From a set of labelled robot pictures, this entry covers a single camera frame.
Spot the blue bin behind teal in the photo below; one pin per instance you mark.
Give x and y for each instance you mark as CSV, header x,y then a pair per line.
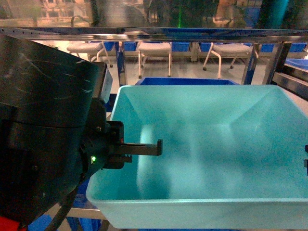
x,y
182,81

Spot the grey chair right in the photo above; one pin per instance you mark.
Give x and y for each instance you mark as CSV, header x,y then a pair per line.
x,y
231,50

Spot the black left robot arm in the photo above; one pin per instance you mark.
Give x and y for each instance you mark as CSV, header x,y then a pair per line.
x,y
54,134

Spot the grey chair middle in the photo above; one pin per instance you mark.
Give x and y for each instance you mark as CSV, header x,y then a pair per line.
x,y
159,49

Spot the steel top shelf rail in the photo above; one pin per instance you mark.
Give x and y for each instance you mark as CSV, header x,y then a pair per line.
x,y
157,34

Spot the grey chair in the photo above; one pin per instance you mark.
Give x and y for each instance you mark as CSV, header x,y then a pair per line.
x,y
94,49
231,50
159,49

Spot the grey chair left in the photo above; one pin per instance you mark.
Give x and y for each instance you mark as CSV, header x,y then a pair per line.
x,y
94,49

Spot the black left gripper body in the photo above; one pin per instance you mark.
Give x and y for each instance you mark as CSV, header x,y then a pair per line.
x,y
100,136

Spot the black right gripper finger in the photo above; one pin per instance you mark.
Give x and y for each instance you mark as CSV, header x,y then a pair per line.
x,y
306,160

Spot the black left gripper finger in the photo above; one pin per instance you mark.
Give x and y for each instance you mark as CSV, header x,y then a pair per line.
x,y
125,158
142,149

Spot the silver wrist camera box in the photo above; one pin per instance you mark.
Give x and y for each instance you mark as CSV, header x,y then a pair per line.
x,y
106,86

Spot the teal plastic bin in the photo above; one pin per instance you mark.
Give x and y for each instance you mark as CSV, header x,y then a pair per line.
x,y
233,158

